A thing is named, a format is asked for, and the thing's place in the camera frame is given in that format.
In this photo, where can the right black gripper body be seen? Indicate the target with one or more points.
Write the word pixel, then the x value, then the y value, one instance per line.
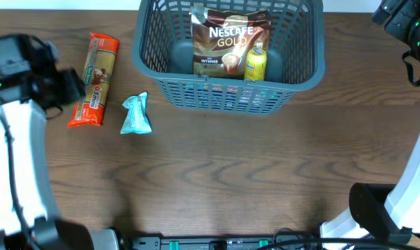
pixel 383 14

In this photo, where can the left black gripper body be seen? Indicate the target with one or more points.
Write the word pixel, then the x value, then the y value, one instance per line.
pixel 69 87

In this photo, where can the yellow Mentos bottle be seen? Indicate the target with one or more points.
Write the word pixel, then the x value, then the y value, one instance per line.
pixel 256 63

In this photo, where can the small colourful milk carton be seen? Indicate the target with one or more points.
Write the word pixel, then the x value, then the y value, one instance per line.
pixel 227 97

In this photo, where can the brown Nescafe Gold pouch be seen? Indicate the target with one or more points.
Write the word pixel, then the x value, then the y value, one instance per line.
pixel 222 39

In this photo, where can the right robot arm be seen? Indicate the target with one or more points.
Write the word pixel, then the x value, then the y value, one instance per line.
pixel 380 216

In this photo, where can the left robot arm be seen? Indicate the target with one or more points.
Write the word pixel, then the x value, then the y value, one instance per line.
pixel 29 215

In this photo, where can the orange spaghetti packet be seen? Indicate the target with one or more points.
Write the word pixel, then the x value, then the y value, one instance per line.
pixel 98 69

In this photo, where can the light blue snack wrapper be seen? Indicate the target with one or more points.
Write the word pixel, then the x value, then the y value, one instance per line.
pixel 136 120

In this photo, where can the grey plastic basket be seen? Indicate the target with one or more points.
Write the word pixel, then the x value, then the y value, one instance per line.
pixel 163 49

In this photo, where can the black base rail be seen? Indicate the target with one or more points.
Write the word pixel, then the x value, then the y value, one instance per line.
pixel 208 243

